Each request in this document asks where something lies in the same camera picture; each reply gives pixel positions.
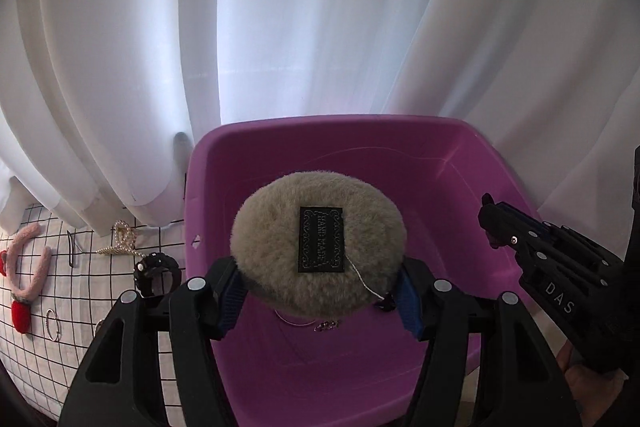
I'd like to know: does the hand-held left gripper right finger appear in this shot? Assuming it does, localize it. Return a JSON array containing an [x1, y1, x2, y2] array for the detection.
[[387, 257, 581, 427]]

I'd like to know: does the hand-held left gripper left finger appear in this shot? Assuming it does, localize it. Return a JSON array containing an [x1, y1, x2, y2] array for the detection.
[[59, 257, 248, 427]]

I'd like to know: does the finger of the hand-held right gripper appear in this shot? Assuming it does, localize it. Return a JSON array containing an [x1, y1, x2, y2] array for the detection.
[[479, 193, 546, 236], [487, 231, 552, 269]]

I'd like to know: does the thin metal hair clip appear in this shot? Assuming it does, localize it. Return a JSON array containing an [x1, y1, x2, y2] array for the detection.
[[66, 229, 84, 268]]

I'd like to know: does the grey fluffy round hair accessory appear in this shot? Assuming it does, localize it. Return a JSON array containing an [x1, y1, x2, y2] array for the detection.
[[230, 172, 407, 320]]

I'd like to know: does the pink fluffy hair clip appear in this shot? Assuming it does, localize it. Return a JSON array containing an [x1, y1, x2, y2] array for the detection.
[[9, 223, 54, 304]]

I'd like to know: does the silver hoop earring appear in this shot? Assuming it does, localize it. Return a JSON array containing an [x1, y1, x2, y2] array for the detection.
[[45, 309, 64, 342]]

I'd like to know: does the silver chain necklace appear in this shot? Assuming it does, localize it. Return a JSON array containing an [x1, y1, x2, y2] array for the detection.
[[275, 309, 342, 334]]

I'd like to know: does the white black checked cloth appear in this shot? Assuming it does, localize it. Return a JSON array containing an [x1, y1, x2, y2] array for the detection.
[[0, 177, 236, 424]]

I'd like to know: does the pearl hair claw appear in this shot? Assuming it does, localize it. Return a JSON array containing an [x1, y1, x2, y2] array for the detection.
[[96, 220, 139, 258]]

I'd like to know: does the person's right hand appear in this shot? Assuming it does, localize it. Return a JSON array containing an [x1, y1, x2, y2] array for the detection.
[[557, 341, 629, 409]]

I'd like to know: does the black scrunchie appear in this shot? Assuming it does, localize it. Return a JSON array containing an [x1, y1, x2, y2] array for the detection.
[[134, 252, 181, 299]]

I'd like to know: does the white curtain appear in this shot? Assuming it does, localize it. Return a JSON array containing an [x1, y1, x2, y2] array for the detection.
[[0, 0, 640, 258]]

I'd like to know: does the purple plastic bin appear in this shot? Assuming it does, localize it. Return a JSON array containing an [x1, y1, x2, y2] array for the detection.
[[182, 116, 543, 427]]

